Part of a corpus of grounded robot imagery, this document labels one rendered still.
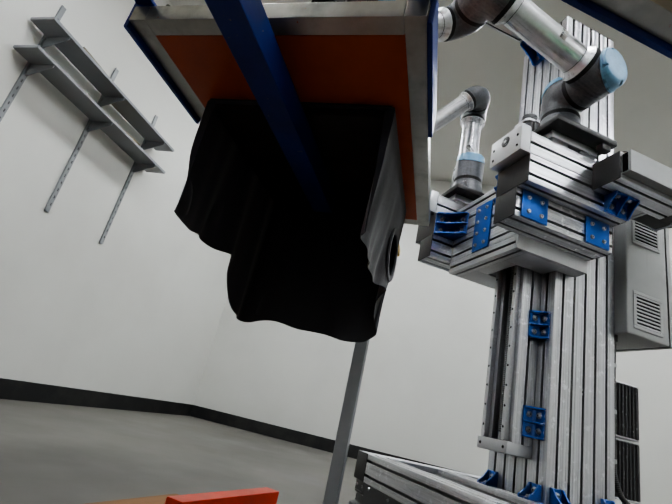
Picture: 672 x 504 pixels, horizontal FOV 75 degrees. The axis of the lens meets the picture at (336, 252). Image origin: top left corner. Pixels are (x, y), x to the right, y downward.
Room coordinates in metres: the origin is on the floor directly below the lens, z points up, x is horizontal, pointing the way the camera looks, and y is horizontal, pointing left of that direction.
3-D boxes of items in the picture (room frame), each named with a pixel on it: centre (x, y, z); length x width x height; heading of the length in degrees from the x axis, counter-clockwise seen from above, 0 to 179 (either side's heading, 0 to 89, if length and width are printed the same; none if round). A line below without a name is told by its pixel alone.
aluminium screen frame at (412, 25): (0.99, 0.11, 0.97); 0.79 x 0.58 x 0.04; 164
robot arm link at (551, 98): (1.13, -0.61, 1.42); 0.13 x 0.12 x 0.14; 16
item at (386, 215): (0.99, -0.08, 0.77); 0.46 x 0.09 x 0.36; 164
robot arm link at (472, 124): (1.74, -0.50, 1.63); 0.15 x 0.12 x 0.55; 169
